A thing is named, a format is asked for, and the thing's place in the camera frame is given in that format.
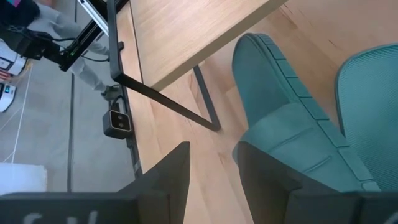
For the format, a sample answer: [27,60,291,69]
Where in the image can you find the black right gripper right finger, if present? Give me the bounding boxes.
[236,141,361,224]

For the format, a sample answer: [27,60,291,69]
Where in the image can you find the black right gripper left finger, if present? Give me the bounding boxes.
[119,141,191,224]

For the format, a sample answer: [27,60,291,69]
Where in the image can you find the white block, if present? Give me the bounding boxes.
[0,163,47,195]

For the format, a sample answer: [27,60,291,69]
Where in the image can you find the white device with screen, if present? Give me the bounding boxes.
[0,82,17,113]

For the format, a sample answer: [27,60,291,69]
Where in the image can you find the person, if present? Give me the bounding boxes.
[0,0,121,101]

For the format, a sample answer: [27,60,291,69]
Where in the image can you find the white box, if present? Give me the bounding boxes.
[0,40,28,81]

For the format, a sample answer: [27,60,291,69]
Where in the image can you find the black aluminium table frame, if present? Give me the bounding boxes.
[77,0,144,180]

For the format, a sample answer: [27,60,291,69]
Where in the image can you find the small grey camera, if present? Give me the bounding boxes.
[102,108,133,140]

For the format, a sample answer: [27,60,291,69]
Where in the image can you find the wooden shelf with black frame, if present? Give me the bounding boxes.
[107,0,289,132]

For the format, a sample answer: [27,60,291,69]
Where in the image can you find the thin white cable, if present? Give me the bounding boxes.
[2,63,34,163]

